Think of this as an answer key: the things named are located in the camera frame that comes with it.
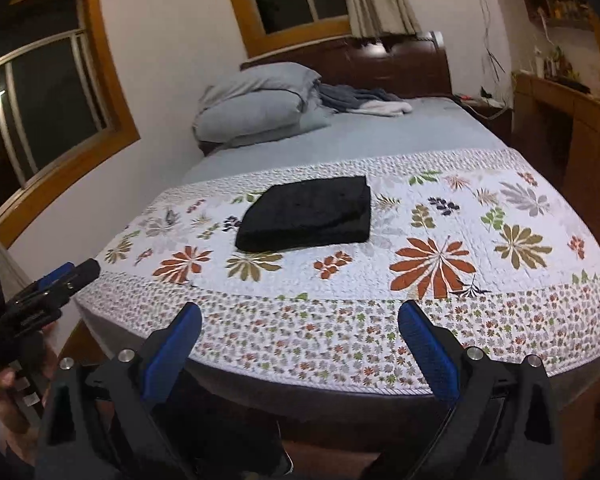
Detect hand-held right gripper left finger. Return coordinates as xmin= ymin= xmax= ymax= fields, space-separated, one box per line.
xmin=35 ymin=301 xmax=203 ymax=480

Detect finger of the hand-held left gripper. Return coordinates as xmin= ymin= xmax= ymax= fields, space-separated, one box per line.
xmin=11 ymin=258 xmax=101 ymax=319
xmin=30 ymin=261 xmax=78 ymax=294

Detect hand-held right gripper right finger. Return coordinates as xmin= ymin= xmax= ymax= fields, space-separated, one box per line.
xmin=375 ymin=300 xmax=563 ymax=480

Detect black pants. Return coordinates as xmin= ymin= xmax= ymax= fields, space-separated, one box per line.
xmin=235 ymin=176 xmax=372 ymax=253

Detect person's left hand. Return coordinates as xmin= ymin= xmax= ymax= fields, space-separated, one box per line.
xmin=0 ymin=320 xmax=60 ymax=467

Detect white floral quilt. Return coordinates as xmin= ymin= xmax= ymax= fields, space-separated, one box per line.
xmin=75 ymin=147 xmax=600 ymax=395

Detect large wood-framed window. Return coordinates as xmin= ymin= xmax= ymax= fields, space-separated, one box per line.
xmin=0 ymin=0 xmax=141 ymax=248

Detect flat grey pillow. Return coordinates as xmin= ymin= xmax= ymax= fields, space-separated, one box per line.
xmin=192 ymin=105 xmax=335 ymax=150

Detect cluttered wooden nightstand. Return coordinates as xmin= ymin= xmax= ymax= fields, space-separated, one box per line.
xmin=455 ymin=91 xmax=514 ymax=136

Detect white crumpled cloth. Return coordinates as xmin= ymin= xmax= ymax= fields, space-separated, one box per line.
xmin=357 ymin=100 xmax=414 ymax=119

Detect large grey pillow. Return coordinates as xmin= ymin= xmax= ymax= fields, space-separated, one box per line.
xmin=198 ymin=62 xmax=322 ymax=126

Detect grey crumpled clothes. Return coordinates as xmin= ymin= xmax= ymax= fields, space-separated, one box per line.
xmin=317 ymin=82 xmax=403 ymax=114

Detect wooden desk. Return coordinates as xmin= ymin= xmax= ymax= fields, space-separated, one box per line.
xmin=511 ymin=71 xmax=600 ymax=243

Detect dark wooden headboard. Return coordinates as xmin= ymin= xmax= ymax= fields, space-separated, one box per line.
xmin=240 ymin=32 xmax=453 ymax=99

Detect group of small bottles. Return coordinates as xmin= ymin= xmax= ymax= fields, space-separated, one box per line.
xmin=532 ymin=45 xmax=594 ymax=94

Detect hanging wall cables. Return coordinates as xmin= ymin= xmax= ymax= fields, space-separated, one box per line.
xmin=472 ymin=0 xmax=511 ymax=106

